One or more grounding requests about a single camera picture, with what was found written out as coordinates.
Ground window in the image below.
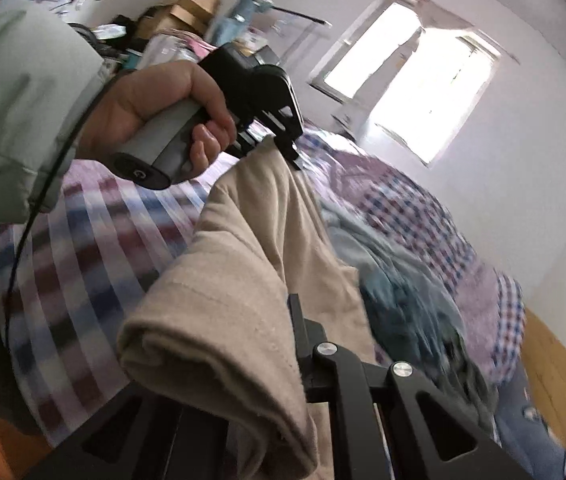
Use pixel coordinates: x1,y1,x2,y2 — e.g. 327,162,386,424
307,0,504,167

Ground open cardboard boxes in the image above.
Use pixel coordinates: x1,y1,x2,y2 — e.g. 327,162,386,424
134,0,224,37

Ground clear laundry basket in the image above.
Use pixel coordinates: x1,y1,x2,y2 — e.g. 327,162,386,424
140,30,218,67

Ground light blue garment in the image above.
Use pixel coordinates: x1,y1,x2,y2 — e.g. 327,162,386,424
319,204,414,312

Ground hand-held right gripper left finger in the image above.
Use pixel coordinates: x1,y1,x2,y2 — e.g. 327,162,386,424
23,385,244,480

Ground checked bed sheet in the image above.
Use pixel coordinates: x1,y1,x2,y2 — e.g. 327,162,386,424
0,157,314,448

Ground wooden headboard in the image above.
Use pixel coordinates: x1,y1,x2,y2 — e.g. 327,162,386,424
517,304,566,467

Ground teal garment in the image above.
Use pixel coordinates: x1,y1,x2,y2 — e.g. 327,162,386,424
362,259,500,413

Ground floor lamp pole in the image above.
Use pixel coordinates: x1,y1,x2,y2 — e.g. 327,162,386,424
232,0,334,29

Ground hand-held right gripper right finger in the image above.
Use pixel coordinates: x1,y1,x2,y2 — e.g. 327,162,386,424
287,294,534,480

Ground checked quilt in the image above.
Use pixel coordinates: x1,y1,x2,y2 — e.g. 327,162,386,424
297,129,530,387

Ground beige garment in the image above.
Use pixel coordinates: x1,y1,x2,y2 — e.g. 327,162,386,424
118,147,380,480

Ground person's left hand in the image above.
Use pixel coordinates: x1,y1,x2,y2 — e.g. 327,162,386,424
75,59,238,182

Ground black cable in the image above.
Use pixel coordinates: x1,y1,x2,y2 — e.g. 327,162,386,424
0,74,114,357

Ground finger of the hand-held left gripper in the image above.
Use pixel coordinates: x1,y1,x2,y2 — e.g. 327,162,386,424
274,134,304,172

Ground blue printed pillow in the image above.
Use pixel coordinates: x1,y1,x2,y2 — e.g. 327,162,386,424
492,374,566,480

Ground plush shark toy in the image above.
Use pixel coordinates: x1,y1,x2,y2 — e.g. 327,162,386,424
209,0,272,52

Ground person's left forearm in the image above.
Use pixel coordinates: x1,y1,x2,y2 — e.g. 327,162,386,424
0,2,114,225

